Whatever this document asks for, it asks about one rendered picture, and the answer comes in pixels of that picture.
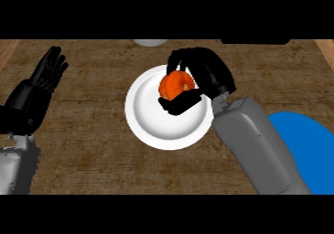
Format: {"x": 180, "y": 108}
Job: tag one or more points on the white plate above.
{"x": 152, "y": 122}

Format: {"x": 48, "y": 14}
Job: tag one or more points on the blue plate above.
{"x": 310, "y": 146}

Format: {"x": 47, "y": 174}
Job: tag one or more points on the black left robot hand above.
{"x": 32, "y": 94}

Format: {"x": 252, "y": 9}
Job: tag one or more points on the orange squash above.
{"x": 175, "y": 84}

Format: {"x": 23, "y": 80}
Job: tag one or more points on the grey round object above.
{"x": 150, "y": 42}

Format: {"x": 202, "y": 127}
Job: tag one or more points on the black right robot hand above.
{"x": 211, "y": 70}

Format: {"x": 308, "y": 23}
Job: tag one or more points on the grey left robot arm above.
{"x": 14, "y": 164}

